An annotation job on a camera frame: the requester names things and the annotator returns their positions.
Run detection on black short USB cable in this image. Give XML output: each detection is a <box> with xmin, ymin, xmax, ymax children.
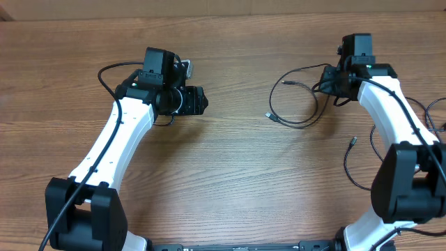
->
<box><xmin>343</xmin><ymin>127</ymin><xmax>446</xmax><ymax>192</ymax></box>

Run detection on thin black USB-C cable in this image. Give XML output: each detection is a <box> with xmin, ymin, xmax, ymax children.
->
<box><xmin>264</xmin><ymin>63</ymin><xmax>331</xmax><ymax>130</ymax></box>

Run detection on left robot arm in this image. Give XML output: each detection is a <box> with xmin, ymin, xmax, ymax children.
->
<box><xmin>39</xmin><ymin>47</ymin><xmax>208</xmax><ymax>250</ymax></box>

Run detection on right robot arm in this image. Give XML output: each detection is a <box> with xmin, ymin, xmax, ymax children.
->
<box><xmin>309</xmin><ymin>33</ymin><xmax>445</xmax><ymax>250</ymax></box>

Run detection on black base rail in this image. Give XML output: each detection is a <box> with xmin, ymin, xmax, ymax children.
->
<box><xmin>147</xmin><ymin>240</ymin><xmax>346</xmax><ymax>251</ymax></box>

